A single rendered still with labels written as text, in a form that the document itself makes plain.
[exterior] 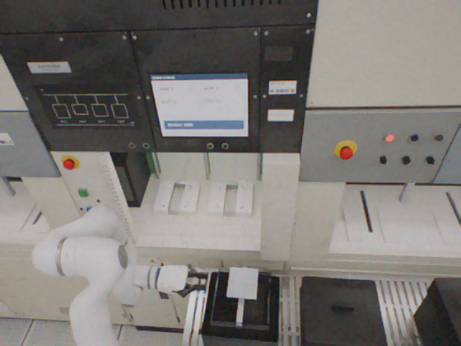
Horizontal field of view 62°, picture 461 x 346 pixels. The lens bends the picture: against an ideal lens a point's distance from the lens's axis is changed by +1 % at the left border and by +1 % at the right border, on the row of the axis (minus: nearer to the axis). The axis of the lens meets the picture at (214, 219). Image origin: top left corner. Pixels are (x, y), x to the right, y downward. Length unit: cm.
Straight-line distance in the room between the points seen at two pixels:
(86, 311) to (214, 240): 85
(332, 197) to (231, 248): 51
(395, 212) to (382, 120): 76
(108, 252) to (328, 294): 95
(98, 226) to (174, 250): 74
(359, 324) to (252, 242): 54
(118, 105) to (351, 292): 110
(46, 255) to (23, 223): 113
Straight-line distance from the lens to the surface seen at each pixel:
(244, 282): 132
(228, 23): 110
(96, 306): 100
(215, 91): 117
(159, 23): 112
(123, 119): 129
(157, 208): 186
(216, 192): 188
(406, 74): 122
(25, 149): 153
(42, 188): 165
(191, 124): 125
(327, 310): 155
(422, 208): 200
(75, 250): 95
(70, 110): 135
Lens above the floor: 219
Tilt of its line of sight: 47 degrees down
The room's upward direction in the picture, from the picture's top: 6 degrees counter-clockwise
